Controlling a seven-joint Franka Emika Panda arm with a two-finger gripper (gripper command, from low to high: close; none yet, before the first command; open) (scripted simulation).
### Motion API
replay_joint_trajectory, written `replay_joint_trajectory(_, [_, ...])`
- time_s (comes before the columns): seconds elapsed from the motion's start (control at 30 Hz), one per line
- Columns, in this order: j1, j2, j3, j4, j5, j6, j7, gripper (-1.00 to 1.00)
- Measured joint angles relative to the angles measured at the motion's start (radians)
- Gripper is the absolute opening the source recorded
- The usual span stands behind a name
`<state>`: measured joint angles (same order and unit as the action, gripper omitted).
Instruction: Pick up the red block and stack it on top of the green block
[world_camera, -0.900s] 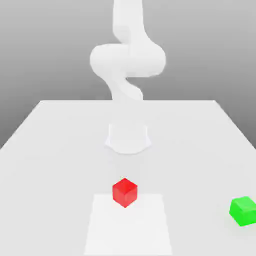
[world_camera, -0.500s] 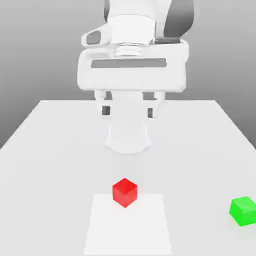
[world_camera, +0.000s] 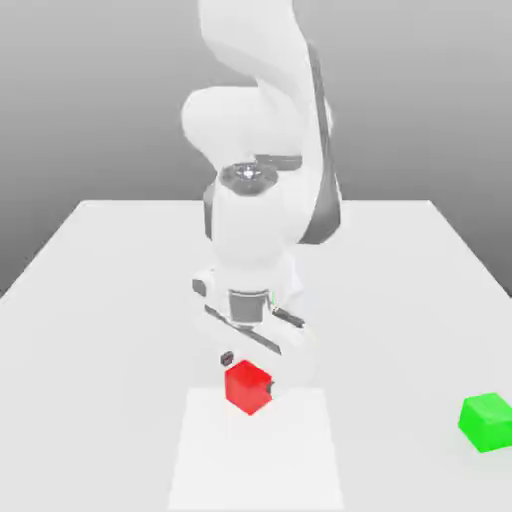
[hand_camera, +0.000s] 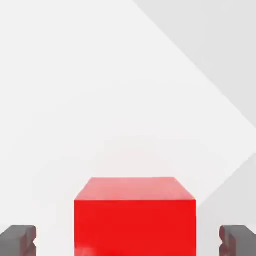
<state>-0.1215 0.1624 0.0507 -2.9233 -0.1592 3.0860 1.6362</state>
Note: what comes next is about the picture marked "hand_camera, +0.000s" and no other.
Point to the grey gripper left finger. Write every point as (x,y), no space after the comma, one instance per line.
(16,241)

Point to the small red cube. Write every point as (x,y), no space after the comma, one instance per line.
(135,226)

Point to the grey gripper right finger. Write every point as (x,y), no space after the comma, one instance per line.
(240,241)

